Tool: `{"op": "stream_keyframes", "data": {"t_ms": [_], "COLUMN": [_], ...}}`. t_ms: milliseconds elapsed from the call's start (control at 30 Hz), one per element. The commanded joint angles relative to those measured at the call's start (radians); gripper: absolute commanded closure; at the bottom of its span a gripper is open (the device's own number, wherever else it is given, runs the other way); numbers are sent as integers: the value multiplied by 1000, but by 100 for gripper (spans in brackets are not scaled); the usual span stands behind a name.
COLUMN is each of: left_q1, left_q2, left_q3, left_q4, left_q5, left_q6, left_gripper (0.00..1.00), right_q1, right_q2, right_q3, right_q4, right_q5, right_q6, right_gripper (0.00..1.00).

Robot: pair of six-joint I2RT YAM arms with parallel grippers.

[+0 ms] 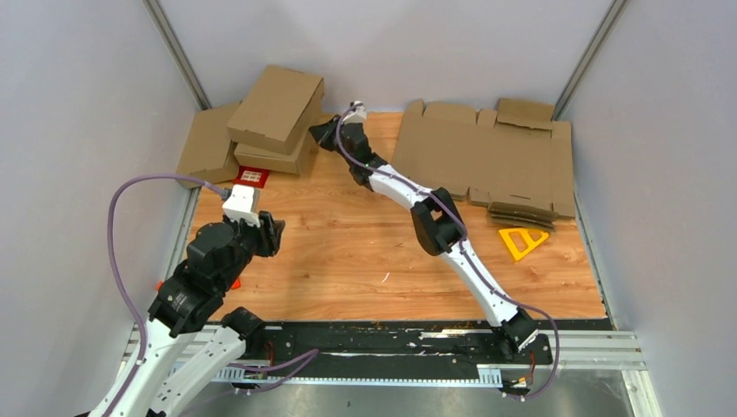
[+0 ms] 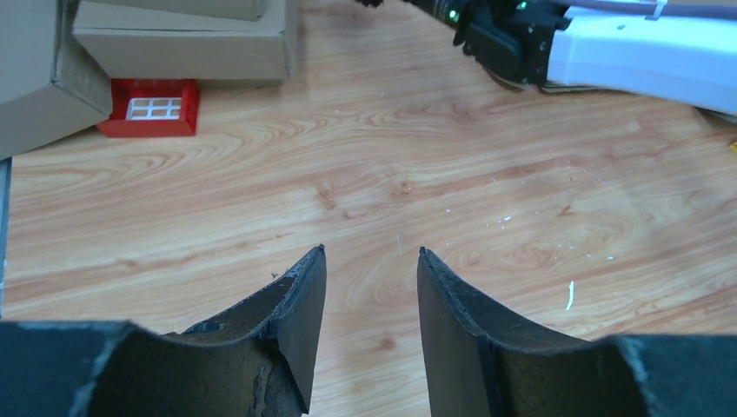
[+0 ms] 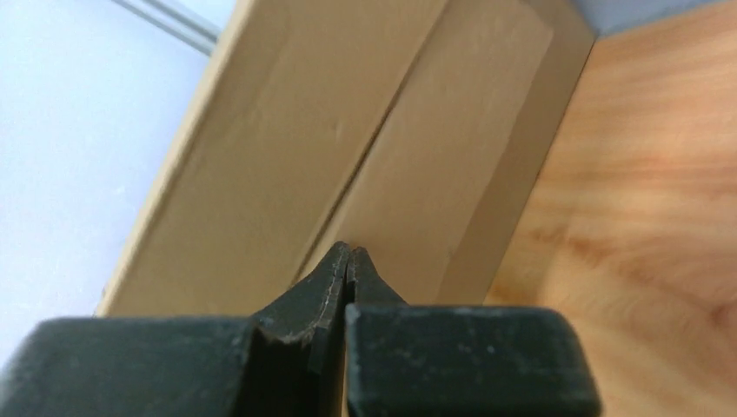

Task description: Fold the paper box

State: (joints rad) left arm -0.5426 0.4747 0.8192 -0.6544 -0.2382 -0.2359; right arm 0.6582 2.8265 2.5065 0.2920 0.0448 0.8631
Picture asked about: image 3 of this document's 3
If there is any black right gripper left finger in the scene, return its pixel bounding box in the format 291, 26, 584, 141
1, 242, 350, 416

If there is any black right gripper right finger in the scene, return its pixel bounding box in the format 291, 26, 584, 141
345, 248, 602, 416

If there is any brown cardboard box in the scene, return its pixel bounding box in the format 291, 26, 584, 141
97, 1, 445, 316

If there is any folded cardboard box right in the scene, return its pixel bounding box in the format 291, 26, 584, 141
306, 1, 594, 304

